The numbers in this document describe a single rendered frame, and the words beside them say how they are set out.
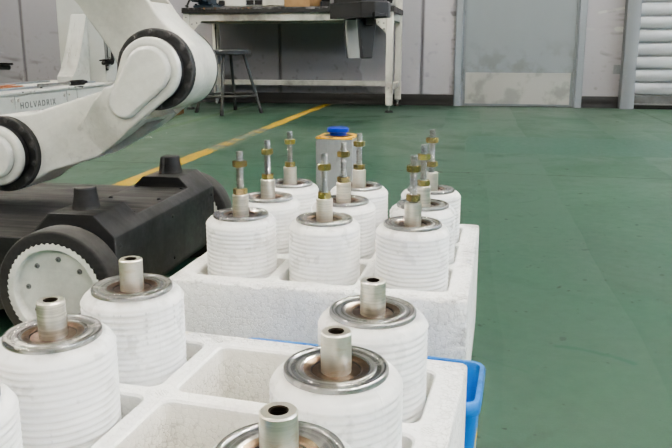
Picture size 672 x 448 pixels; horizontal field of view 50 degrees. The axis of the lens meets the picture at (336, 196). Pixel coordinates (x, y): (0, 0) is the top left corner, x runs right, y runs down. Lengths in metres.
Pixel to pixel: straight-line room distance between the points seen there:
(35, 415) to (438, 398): 0.33
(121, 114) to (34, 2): 5.89
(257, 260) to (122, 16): 0.57
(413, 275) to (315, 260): 0.13
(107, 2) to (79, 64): 3.22
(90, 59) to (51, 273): 3.52
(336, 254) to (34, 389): 0.45
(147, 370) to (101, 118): 0.73
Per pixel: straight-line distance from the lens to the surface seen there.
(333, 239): 0.92
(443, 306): 0.89
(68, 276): 1.21
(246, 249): 0.96
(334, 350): 0.51
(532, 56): 6.04
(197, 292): 0.97
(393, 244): 0.91
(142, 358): 0.70
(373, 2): 1.11
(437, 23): 6.04
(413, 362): 0.62
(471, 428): 0.80
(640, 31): 6.10
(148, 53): 1.29
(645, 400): 1.12
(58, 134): 1.43
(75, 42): 4.64
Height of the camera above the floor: 0.48
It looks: 12 degrees down
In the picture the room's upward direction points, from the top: straight up
